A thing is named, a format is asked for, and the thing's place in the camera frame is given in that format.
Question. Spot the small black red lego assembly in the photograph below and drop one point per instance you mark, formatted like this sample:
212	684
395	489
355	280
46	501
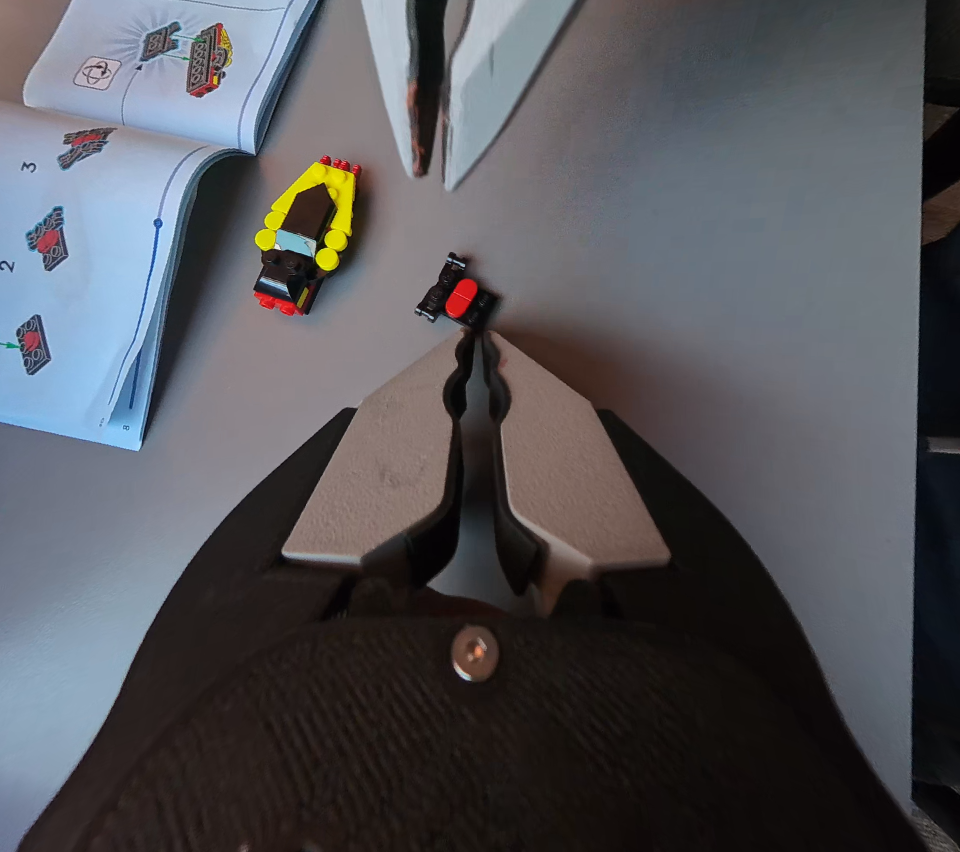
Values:
461	297

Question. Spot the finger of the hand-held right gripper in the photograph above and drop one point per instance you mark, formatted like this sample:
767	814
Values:
517	27
390	4

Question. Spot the person's dark trousers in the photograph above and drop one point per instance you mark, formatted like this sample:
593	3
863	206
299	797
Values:
941	492

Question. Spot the open instruction booklet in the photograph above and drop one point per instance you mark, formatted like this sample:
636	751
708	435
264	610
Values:
187	4

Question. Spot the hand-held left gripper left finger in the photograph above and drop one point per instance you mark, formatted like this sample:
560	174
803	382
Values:
375	477

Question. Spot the yellow black lego model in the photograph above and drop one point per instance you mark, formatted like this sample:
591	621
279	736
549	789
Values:
307	229

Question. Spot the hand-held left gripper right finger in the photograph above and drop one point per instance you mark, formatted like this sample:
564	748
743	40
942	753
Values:
577	484

